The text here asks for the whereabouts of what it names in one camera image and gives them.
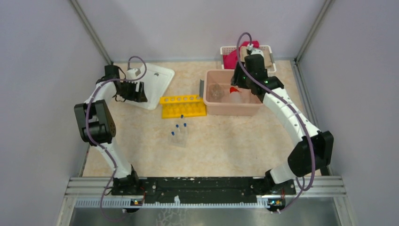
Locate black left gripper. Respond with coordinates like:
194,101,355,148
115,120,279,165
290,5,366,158
116,78,147,102

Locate white plastic tray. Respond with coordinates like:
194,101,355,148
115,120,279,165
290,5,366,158
126,63,175,110

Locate pink plastic tub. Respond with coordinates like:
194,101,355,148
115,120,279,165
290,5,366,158
202,69,263,116

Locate yellow test tube rack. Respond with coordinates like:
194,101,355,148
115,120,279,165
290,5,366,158
159,95,207,119

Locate blue capped small tubes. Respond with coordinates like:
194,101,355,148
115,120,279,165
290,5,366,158
171,114,188,137

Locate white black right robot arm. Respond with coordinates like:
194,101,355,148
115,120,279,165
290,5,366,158
231,54,334,194

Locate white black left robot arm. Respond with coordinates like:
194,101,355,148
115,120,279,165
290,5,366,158
74,64,147,195

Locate beige cloth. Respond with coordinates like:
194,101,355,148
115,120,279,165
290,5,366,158
239,45,277,73

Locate red cloth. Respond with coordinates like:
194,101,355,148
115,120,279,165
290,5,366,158
223,40,260,69

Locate white perforated basket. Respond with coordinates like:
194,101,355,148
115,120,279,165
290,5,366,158
220,45,277,73

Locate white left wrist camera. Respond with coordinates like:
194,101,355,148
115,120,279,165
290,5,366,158
126,68,141,81

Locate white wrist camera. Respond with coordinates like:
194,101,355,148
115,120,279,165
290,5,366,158
126,68,141,81
246,43,264,57

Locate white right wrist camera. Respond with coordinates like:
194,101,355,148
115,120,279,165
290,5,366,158
246,43,264,57

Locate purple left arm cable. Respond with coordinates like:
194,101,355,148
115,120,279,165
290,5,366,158
85,56,147,223

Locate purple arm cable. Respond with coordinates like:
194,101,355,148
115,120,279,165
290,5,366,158
85,56,147,223
236,32,316,214

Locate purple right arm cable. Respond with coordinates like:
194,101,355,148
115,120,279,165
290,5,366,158
236,32,316,214

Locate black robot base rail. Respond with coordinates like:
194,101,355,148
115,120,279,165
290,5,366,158
111,177,296,204

